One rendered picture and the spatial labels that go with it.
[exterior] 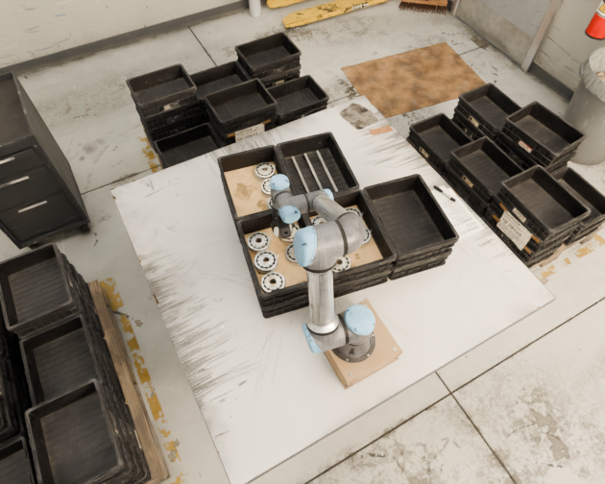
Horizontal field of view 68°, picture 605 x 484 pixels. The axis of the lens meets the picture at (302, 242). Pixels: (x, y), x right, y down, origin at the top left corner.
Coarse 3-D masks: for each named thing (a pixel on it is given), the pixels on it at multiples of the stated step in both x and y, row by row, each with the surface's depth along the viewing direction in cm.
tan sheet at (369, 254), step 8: (312, 216) 214; (360, 248) 204; (368, 248) 204; (376, 248) 204; (352, 256) 202; (360, 256) 202; (368, 256) 202; (376, 256) 202; (352, 264) 199; (360, 264) 199
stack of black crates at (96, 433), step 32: (96, 384) 193; (32, 416) 189; (64, 416) 196; (96, 416) 196; (128, 416) 219; (32, 448) 179; (64, 448) 189; (96, 448) 189; (128, 448) 196; (64, 480) 183; (96, 480) 173; (128, 480) 194
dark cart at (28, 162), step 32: (0, 96) 255; (0, 128) 241; (32, 128) 238; (0, 160) 235; (32, 160) 246; (64, 160) 309; (0, 192) 251; (32, 192) 261; (64, 192) 272; (0, 224) 264; (32, 224) 278; (64, 224) 290
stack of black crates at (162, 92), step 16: (176, 64) 315; (128, 80) 305; (144, 80) 311; (160, 80) 317; (176, 80) 322; (144, 96) 312; (160, 96) 312; (176, 96) 300; (192, 96) 307; (144, 112) 298; (160, 112) 303; (176, 112) 311; (192, 112) 317; (144, 128) 327; (160, 128) 312; (176, 128) 320
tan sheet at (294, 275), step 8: (296, 224) 211; (272, 232) 209; (272, 240) 206; (272, 248) 204; (280, 248) 204; (280, 256) 201; (280, 264) 199; (288, 264) 199; (256, 272) 197; (280, 272) 197; (288, 272) 197; (296, 272) 197; (304, 272) 197; (288, 280) 195; (296, 280) 195; (304, 280) 195
